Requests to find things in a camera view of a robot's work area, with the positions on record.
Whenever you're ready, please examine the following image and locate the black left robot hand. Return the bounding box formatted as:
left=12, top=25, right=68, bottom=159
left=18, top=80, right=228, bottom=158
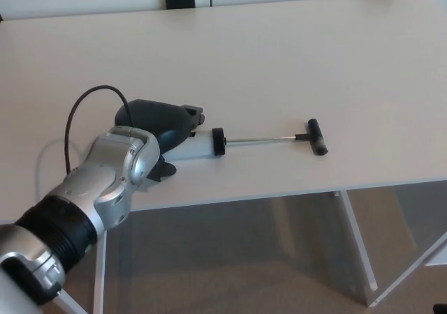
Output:
left=114, top=98, right=206, bottom=183

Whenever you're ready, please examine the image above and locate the white black hand air pump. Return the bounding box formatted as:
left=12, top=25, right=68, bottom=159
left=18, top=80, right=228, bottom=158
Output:
left=170, top=118, right=330, bottom=161

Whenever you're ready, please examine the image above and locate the white desk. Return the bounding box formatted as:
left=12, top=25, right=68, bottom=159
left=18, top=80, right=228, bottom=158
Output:
left=0, top=0, right=447, bottom=314

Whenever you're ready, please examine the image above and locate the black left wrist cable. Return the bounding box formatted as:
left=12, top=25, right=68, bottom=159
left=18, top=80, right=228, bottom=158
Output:
left=64, top=85, right=135, bottom=174

